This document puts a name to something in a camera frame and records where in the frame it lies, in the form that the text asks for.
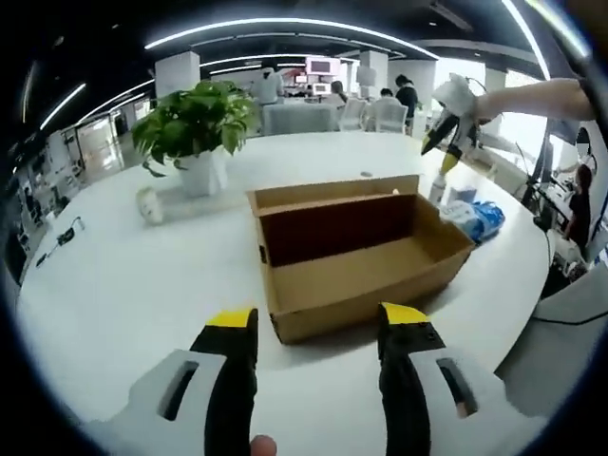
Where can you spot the person's left hand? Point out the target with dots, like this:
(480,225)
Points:
(263,446)

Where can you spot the green potted plant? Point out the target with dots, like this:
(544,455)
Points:
(195,119)

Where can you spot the blue soft tissue pack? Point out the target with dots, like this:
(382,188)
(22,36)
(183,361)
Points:
(489,221)

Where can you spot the straight ceiling light strip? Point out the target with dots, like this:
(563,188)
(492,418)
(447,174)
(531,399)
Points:
(527,38)

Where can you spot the brown cardboard shoe box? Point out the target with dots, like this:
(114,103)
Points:
(361,266)

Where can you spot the curved ceiling light strip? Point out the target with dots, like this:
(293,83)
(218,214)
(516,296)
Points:
(285,21)

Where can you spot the person's right hand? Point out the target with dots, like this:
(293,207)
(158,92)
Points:
(490,108)

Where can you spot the small clear bottle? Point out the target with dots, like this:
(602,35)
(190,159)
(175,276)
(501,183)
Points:
(438,190)

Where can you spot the small white patterned cup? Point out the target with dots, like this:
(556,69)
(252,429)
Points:
(149,205)

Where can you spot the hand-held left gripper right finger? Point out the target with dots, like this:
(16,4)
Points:
(408,380)

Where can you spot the grey desk partition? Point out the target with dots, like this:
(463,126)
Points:
(299,119)

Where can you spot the white mesh office chair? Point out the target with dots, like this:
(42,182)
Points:
(392,119)
(354,114)

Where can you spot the pink display screen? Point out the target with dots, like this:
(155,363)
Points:
(323,65)

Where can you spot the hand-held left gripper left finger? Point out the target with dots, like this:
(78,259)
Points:
(223,380)

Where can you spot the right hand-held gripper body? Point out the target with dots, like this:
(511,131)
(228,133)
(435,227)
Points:
(458,97)

